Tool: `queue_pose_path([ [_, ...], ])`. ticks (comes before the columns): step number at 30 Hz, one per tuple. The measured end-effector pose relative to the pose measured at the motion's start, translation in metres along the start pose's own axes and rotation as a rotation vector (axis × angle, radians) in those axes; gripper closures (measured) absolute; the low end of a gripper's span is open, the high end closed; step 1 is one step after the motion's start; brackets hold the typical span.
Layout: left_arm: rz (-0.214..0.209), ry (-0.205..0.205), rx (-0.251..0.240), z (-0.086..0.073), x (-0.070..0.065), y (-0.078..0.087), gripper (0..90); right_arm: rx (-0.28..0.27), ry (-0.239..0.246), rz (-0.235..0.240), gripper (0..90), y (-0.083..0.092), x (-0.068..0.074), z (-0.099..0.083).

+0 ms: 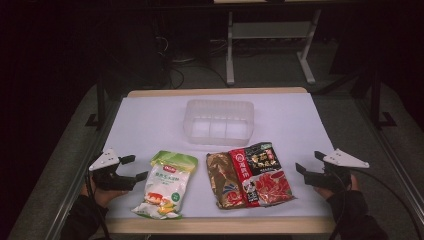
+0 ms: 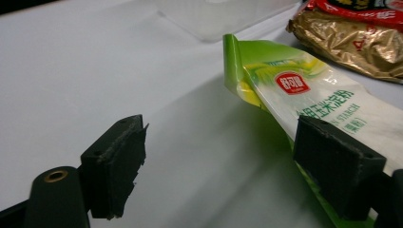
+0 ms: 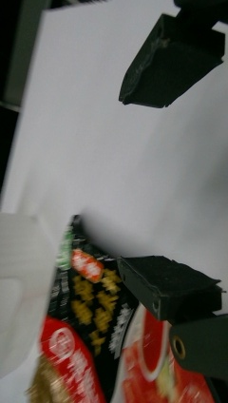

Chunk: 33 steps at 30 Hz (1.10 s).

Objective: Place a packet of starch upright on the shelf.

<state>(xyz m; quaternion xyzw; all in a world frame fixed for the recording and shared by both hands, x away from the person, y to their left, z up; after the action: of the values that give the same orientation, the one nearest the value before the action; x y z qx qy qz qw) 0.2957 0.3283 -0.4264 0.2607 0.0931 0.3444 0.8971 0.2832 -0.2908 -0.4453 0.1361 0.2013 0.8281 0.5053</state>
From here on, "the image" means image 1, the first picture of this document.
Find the white table sheet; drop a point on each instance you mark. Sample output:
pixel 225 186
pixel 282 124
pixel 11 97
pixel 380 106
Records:
pixel 283 116

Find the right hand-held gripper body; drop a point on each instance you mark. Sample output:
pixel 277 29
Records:
pixel 325 180

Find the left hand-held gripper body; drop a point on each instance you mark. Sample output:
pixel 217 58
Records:
pixel 111 181

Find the aluminium frame rail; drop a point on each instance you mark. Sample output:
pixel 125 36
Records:
pixel 396 160
pixel 75 186

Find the person's left hand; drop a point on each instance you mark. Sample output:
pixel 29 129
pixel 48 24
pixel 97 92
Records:
pixel 108 197

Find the white desk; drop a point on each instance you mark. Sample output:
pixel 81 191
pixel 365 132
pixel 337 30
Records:
pixel 271 30

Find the gold snack packet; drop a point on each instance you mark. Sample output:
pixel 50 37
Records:
pixel 221 180

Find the black metal stand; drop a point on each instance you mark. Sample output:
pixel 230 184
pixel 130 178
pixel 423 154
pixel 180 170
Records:
pixel 101 100
pixel 376 100

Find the red and black snack packet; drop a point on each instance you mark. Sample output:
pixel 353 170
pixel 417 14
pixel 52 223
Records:
pixel 263 176

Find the person's right hand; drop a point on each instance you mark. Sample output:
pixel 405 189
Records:
pixel 333 194

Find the white and green snack packet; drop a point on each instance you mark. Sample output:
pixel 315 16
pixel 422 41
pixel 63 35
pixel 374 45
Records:
pixel 168 186

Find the clear plastic container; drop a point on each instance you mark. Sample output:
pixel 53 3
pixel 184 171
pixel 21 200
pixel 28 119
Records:
pixel 218 122

